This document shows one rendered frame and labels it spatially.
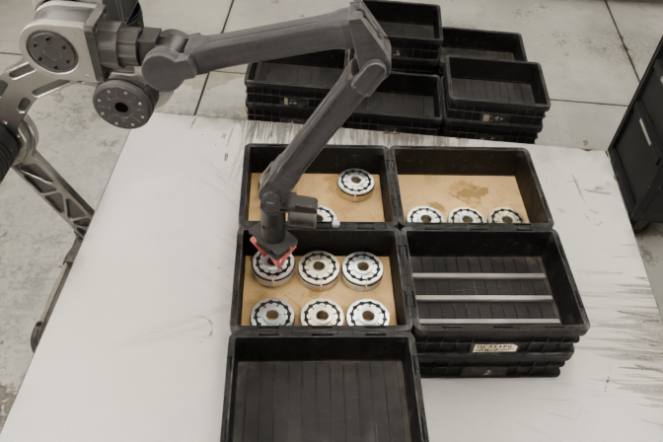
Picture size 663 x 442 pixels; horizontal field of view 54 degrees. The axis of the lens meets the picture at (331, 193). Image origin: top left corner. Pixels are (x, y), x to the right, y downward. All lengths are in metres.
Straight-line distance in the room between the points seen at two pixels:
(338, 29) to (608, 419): 1.12
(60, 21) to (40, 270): 1.72
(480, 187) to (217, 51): 0.98
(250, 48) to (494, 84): 1.85
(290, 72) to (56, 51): 1.65
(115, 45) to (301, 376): 0.79
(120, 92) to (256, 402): 0.77
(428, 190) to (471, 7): 2.67
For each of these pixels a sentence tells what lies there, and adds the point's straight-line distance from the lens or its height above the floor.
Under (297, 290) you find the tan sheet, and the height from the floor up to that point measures 0.83.
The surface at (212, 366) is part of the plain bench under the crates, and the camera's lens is 1.68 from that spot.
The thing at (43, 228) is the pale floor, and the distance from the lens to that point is 3.02.
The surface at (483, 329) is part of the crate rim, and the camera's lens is 1.51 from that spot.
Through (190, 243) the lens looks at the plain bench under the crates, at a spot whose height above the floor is 0.70.
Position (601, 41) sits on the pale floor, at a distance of 4.40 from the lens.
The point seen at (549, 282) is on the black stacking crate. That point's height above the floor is 0.83.
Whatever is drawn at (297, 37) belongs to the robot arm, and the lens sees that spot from 1.19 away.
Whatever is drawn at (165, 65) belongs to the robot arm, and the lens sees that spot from 1.24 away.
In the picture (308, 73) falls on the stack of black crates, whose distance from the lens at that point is 2.84.
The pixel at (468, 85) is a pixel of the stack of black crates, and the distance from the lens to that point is 2.89.
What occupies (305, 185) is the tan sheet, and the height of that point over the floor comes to 0.83.
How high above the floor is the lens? 2.16
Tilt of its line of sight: 46 degrees down
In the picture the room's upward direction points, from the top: 4 degrees clockwise
